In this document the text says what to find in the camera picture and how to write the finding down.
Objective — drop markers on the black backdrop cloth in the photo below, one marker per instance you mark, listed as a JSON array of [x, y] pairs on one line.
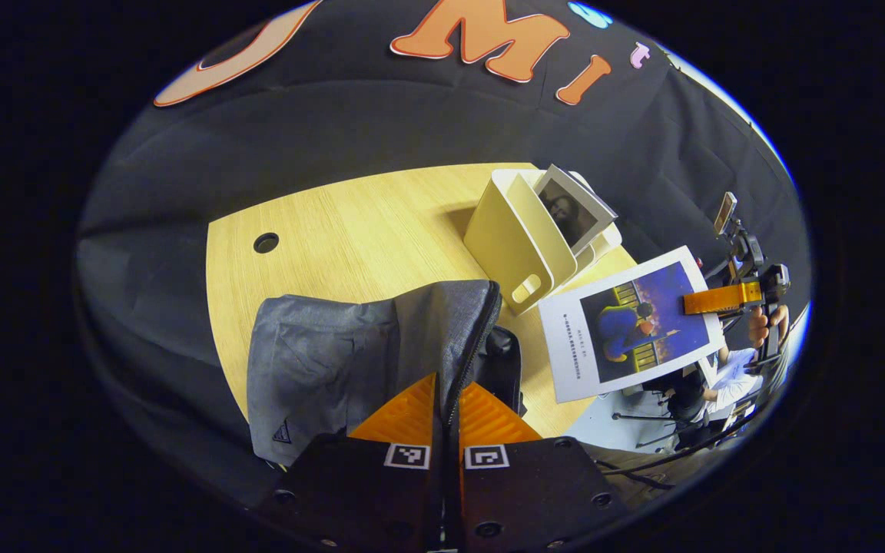
[[412, 115]]

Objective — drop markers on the cream plastic bookshelf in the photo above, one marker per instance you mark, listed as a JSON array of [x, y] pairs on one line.
[[512, 238]]

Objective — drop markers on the grey photo cover book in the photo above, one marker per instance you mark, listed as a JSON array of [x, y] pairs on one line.
[[569, 211]]

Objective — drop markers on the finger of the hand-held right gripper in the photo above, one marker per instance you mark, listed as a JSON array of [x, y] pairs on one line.
[[719, 299]]

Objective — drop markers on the blue cover book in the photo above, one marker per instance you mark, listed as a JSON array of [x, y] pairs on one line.
[[642, 330]]

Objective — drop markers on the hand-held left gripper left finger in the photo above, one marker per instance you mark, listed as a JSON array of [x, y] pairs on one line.
[[366, 491]]

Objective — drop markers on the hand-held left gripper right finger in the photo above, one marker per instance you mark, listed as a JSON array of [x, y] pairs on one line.
[[535, 491]]

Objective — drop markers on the grey schoolbag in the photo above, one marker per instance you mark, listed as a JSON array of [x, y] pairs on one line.
[[319, 361]]

